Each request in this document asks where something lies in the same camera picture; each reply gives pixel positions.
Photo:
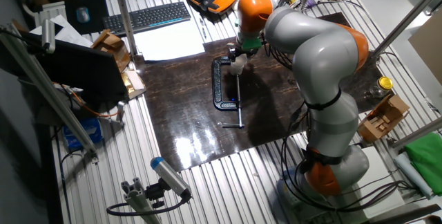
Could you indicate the green flange adapter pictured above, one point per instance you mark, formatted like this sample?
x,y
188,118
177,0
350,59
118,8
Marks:
x,y
252,45

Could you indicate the green cloth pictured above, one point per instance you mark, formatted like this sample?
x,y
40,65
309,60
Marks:
x,y
426,158

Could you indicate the dark brown marble pattern mat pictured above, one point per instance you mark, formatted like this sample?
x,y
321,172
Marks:
x,y
179,113

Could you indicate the black flat monitor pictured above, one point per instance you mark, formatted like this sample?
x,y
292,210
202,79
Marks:
x,y
79,68

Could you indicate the glass jar with yellow lid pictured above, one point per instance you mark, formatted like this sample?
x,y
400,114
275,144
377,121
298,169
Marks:
x,y
384,83

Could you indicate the white paper roll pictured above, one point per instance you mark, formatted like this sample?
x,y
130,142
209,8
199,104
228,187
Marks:
x,y
412,174

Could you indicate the gold foil box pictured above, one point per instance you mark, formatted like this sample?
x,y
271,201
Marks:
x,y
133,84

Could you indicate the silver bar webcam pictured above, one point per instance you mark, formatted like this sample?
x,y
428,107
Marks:
x,y
48,35

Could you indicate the blue plastic packet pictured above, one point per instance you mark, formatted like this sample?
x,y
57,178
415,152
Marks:
x,y
83,132

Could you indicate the black mouse pad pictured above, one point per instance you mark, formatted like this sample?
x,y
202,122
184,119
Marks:
x,y
70,23

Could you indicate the black C-clamp with steel screw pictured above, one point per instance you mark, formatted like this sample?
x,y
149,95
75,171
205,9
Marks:
x,y
217,85

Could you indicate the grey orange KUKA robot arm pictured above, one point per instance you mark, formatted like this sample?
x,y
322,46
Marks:
x,y
321,54

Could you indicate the white translucent plastic jar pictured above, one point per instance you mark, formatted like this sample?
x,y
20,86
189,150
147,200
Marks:
x,y
237,69

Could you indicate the grey computer mouse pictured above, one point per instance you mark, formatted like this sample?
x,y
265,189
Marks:
x,y
83,15

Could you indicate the stack of white papers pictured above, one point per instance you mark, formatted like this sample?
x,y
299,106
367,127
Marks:
x,y
70,35

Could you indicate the large white paper sheet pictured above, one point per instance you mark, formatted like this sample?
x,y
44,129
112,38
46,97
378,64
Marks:
x,y
169,42

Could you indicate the white base board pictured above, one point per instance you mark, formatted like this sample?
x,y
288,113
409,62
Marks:
x,y
380,168

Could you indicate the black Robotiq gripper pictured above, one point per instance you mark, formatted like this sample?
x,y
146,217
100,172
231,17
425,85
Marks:
x,y
241,52

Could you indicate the white round object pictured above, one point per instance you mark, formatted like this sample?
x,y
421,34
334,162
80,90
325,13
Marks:
x,y
236,4

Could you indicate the brown wooden box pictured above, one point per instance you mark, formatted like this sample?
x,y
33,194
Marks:
x,y
110,44

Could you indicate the silver camera with blue end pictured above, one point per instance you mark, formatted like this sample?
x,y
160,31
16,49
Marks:
x,y
169,175

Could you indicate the brown cardboard sheet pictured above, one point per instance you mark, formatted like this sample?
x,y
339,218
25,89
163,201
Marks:
x,y
428,51

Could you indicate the short aluminium profile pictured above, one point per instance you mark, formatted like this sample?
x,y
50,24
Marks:
x,y
138,200

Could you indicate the black computer keyboard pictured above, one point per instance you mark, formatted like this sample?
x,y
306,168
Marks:
x,y
148,17

